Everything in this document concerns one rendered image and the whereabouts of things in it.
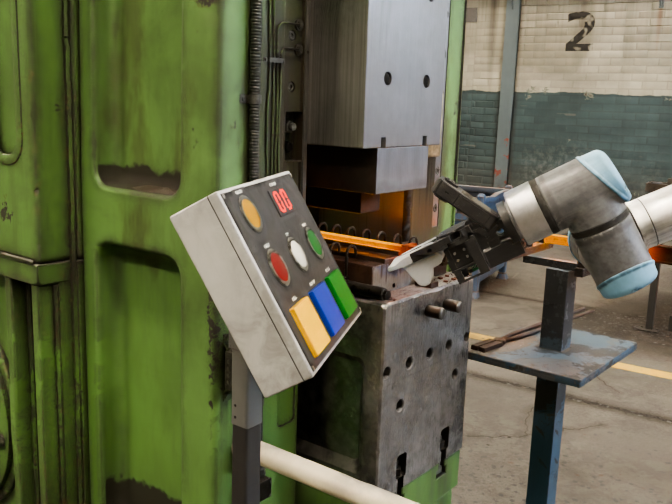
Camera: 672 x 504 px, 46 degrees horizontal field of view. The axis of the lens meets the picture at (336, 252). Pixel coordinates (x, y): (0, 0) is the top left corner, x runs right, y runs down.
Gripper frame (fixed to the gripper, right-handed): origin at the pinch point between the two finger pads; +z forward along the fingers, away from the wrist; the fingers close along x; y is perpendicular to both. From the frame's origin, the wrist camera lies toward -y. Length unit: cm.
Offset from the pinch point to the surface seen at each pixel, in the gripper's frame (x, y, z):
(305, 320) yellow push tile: -22.0, -0.4, 9.8
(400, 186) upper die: 43.7, -9.4, 1.1
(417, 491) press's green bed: 46, 56, 30
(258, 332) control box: -26.9, -2.3, 14.8
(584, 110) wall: 815, 27, -89
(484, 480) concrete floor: 142, 100, 39
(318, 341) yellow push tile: -21.3, 3.1, 9.8
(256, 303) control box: -26.9, -5.9, 13.1
